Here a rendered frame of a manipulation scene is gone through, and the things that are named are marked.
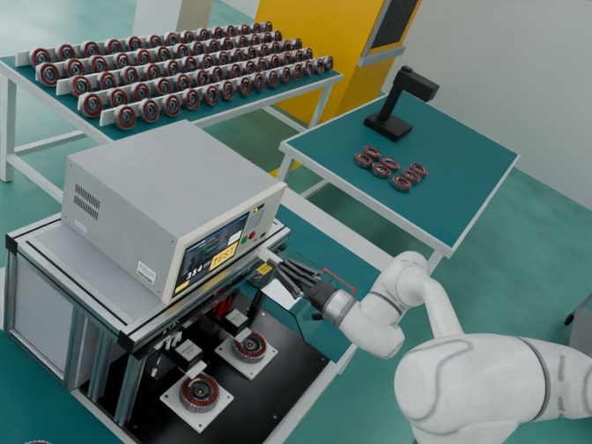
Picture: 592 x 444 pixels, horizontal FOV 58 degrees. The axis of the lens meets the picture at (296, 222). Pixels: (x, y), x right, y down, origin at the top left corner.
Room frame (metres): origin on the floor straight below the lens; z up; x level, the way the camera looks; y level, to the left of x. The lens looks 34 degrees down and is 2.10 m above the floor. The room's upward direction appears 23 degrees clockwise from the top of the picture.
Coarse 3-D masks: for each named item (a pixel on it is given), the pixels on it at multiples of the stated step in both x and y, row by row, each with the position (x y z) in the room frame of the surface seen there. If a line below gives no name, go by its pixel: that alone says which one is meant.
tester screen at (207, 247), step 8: (232, 224) 1.08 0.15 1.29; (240, 224) 1.12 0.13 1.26; (224, 232) 1.05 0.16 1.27; (232, 232) 1.09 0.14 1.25; (208, 240) 0.99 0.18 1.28; (216, 240) 1.03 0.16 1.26; (224, 240) 1.07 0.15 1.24; (192, 248) 0.94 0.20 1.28; (200, 248) 0.97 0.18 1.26; (208, 248) 1.00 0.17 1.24; (216, 248) 1.04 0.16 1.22; (224, 248) 1.08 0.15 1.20; (184, 256) 0.91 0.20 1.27; (192, 256) 0.95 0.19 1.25; (200, 256) 0.98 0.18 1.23; (208, 256) 1.02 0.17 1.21; (184, 264) 0.92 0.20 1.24; (192, 264) 0.96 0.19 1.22; (200, 264) 0.99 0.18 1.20; (208, 264) 1.03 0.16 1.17; (184, 272) 0.93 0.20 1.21; (184, 280) 0.94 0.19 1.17; (184, 288) 0.95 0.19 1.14
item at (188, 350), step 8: (168, 328) 1.02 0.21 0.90; (160, 336) 0.99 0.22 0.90; (176, 344) 0.98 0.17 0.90; (184, 344) 0.97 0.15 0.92; (192, 344) 0.98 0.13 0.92; (160, 352) 0.96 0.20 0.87; (168, 352) 0.94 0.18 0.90; (176, 352) 0.94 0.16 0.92; (184, 352) 0.95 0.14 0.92; (192, 352) 0.96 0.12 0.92; (200, 352) 0.97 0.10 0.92; (176, 360) 0.93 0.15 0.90; (184, 360) 0.93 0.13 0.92; (192, 360) 0.93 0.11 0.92; (200, 360) 0.98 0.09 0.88; (184, 368) 0.92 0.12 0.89; (192, 368) 0.94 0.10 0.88; (200, 368) 0.95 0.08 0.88; (192, 376) 0.92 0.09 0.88
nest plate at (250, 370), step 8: (224, 344) 1.15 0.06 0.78; (224, 352) 1.12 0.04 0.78; (232, 352) 1.13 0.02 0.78; (272, 352) 1.20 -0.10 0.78; (232, 360) 1.10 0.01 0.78; (264, 360) 1.15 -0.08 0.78; (240, 368) 1.09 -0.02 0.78; (248, 368) 1.10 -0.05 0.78; (256, 368) 1.11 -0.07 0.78; (248, 376) 1.07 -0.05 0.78
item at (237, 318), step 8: (208, 312) 1.19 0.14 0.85; (216, 312) 1.20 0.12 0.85; (232, 312) 1.20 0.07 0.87; (240, 312) 1.22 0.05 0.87; (216, 320) 1.17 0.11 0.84; (224, 320) 1.17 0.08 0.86; (232, 320) 1.17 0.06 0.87; (240, 320) 1.19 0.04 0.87; (248, 320) 1.20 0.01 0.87; (224, 328) 1.16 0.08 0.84; (232, 328) 1.16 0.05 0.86; (240, 328) 1.17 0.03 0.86; (232, 336) 1.15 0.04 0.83; (240, 336) 1.16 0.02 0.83
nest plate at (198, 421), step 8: (184, 376) 0.98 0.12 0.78; (176, 384) 0.95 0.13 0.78; (168, 392) 0.91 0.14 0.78; (176, 392) 0.92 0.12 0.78; (192, 392) 0.94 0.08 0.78; (224, 392) 0.98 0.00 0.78; (168, 400) 0.89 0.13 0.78; (176, 400) 0.90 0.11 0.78; (224, 400) 0.96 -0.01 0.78; (232, 400) 0.98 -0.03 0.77; (176, 408) 0.88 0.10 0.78; (184, 408) 0.89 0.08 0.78; (216, 408) 0.92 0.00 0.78; (224, 408) 0.94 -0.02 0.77; (184, 416) 0.86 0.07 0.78; (192, 416) 0.87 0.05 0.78; (200, 416) 0.88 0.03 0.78; (208, 416) 0.89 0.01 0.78; (216, 416) 0.91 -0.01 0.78; (192, 424) 0.85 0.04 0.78; (200, 424) 0.86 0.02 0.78; (208, 424) 0.87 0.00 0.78; (200, 432) 0.84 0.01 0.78
